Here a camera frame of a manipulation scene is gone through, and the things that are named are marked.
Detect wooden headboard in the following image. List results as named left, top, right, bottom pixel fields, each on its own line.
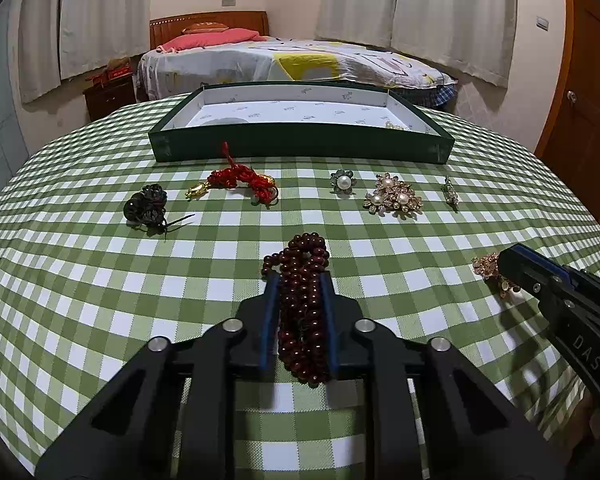
left=149, top=11, right=271, bottom=52

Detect dark red bead bracelet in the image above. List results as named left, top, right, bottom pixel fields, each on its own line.
left=261, top=232, right=333, bottom=387

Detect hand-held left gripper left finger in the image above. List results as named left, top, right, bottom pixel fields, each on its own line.
left=34, top=273, right=281, bottom=480

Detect pearl flower brooch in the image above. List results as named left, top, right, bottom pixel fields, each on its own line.
left=329, top=169, right=357, bottom=196

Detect small gold flower brooch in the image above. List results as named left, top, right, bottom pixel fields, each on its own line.
left=471, top=252, right=523, bottom=300

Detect red boxes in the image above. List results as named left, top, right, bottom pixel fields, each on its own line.
left=86, top=57, right=134, bottom=84

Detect blue plaid bed skirt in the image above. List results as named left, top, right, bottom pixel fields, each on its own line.
left=390, top=83, right=459, bottom=114

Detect green checkered tablecloth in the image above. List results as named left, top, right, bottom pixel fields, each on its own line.
left=0, top=91, right=600, bottom=480

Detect orange pillow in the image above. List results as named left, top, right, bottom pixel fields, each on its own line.
left=182, top=21, right=229, bottom=34

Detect narrow crystal brooch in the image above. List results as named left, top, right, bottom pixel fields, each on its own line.
left=441, top=176, right=461, bottom=212

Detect red knot charm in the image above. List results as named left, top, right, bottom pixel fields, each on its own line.
left=186, top=141, right=281, bottom=207

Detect dark green tray box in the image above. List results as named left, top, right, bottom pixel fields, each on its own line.
left=148, top=81, right=456, bottom=165

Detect large gold pearl brooch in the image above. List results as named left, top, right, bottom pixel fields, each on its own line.
left=363, top=172, right=425, bottom=221

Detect wooden nightstand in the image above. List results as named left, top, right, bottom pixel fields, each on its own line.
left=82, top=72, right=137, bottom=122

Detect wide white curtain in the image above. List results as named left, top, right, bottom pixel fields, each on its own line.
left=390, top=0, right=522, bottom=89
left=57, top=0, right=154, bottom=81

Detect pink pillow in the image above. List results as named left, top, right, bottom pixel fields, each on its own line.
left=156, top=28, right=268, bottom=54

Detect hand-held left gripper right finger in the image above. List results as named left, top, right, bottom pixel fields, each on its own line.
left=319, top=273, right=566, bottom=480

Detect narrow white curtain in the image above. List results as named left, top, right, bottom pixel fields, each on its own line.
left=315, top=0, right=401, bottom=49
left=17, top=0, right=64, bottom=106

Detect wooden door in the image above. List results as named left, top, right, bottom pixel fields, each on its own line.
left=532, top=0, right=600, bottom=227

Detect bed with patterned cover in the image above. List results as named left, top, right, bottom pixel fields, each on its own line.
left=136, top=38, right=453, bottom=103

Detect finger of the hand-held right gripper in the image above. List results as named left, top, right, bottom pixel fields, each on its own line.
left=499, top=251, right=575, bottom=317
left=511, top=242, right=582, bottom=292

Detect dark knotted cord bracelet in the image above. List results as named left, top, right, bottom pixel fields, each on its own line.
left=123, top=184, right=197, bottom=241

